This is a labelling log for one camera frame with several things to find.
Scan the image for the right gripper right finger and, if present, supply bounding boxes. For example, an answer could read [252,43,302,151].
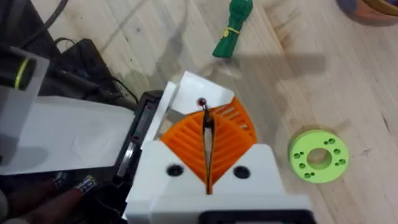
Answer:
[207,111,289,200]

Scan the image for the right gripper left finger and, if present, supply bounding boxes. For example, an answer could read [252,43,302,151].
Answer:
[125,109,210,222]

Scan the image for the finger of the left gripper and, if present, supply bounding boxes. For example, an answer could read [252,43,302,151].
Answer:
[141,70,258,147]

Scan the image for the green toy vegetable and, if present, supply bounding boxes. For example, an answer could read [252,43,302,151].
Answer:
[212,0,254,59]

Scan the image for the green disc with holes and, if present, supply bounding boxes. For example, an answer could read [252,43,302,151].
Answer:
[288,128,350,184]

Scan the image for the tub with toys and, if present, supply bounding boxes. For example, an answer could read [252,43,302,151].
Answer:
[336,0,398,22]

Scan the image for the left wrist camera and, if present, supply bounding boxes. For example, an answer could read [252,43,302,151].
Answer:
[54,37,139,110]

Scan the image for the dark labelled cable bundle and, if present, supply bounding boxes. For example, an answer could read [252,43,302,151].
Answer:
[0,172,131,224]

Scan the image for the black cable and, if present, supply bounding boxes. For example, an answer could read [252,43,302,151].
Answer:
[18,0,70,48]

